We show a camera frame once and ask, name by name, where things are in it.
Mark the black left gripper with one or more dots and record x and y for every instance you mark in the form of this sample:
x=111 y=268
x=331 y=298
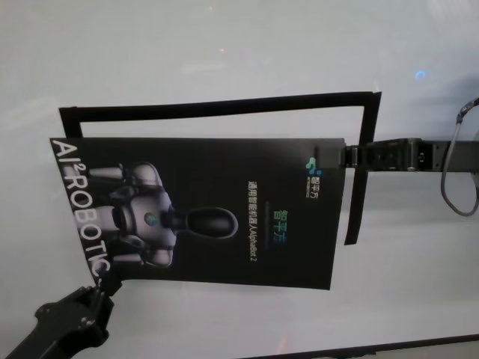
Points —
x=71 y=318

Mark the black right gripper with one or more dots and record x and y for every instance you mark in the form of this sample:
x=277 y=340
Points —
x=415 y=154

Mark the black robot print poster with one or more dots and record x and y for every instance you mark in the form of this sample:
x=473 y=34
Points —
x=206 y=213

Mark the dark table edge trim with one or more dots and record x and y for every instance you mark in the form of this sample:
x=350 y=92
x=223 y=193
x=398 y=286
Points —
x=449 y=343

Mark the black tape frame outline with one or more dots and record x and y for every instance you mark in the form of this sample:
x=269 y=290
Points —
x=224 y=106

